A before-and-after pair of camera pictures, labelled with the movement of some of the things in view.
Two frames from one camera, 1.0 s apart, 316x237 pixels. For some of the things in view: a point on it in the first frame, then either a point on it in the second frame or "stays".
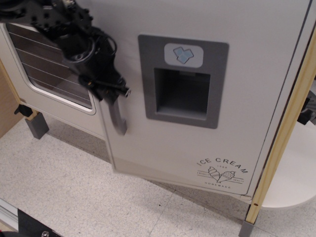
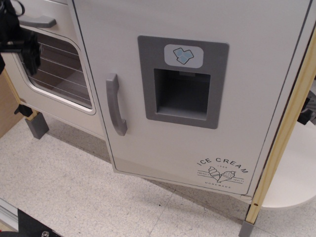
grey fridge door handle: [119, 124] stays
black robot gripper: [92, 53] -> [13, 38]
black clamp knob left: [24, 110] stays
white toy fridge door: [210, 82] stays
